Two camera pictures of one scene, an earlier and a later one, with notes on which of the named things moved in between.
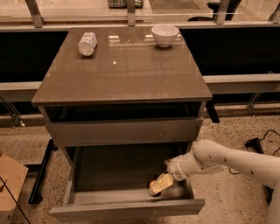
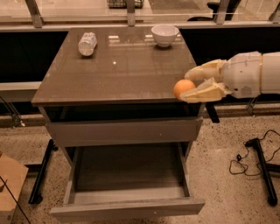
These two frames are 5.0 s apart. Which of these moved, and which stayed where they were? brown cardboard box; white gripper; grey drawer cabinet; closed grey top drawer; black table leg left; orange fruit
Moved: white gripper; orange fruit
Stayed: black table leg left; brown cardboard box; grey drawer cabinet; closed grey top drawer
